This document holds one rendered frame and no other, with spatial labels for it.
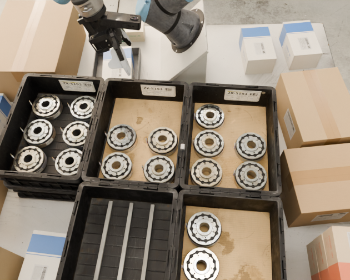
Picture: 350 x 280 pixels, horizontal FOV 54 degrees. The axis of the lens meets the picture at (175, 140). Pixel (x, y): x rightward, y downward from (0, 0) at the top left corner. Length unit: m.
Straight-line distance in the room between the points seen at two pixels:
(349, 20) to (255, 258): 2.32
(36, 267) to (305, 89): 1.09
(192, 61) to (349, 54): 1.69
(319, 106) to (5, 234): 1.19
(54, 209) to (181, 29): 0.81
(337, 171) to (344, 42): 1.78
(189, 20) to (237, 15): 1.55
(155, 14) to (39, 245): 0.87
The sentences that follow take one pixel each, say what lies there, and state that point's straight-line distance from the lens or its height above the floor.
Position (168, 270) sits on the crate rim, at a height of 0.93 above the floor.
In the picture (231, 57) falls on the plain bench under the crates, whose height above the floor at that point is 0.70.
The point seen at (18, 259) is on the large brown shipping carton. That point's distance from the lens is 1.28.
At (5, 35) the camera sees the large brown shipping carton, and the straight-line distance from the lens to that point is 1.61.
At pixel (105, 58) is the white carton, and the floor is 0.79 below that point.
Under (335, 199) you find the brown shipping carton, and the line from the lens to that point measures 1.18.
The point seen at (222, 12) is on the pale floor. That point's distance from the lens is 2.92.
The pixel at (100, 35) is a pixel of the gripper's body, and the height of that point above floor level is 1.18.
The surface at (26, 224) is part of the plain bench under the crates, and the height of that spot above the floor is 0.70.
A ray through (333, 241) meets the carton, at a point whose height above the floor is 0.92.
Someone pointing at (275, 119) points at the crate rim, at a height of 0.93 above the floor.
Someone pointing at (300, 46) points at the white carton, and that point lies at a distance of 1.60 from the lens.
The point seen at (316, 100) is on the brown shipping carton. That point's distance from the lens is 1.35.
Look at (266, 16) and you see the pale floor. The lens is 2.93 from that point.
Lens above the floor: 1.89
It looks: 61 degrees down
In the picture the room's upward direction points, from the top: 4 degrees counter-clockwise
